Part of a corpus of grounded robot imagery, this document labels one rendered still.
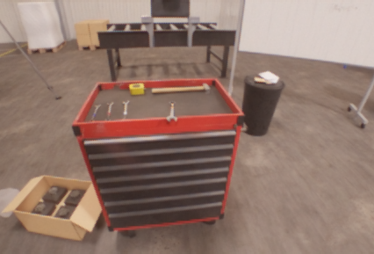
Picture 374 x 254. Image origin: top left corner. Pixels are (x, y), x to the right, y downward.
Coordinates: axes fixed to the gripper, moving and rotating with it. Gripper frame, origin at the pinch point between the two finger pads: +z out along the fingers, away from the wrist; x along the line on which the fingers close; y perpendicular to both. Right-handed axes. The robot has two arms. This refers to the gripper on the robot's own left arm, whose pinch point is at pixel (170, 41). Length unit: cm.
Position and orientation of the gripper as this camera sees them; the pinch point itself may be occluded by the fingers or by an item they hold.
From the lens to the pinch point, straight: 78.4
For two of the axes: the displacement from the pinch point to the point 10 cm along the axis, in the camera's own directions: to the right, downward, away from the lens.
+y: -0.5, -3.6, 9.3
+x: -10.0, 0.1, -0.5
